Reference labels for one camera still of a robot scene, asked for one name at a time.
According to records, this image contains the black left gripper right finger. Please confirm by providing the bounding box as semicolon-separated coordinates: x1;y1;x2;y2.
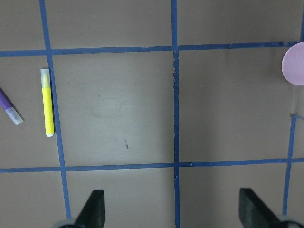
238;188;280;228

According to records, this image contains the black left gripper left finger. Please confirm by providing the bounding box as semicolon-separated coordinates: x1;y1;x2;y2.
75;190;105;228

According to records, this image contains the purple highlighter pen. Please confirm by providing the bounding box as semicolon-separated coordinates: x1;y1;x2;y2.
0;88;24;125

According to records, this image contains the pink mesh pen cup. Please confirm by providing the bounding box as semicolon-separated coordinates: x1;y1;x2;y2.
281;42;304;86

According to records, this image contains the yellow highlighter pen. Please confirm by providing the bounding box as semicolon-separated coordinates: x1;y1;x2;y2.
40;69;55;137

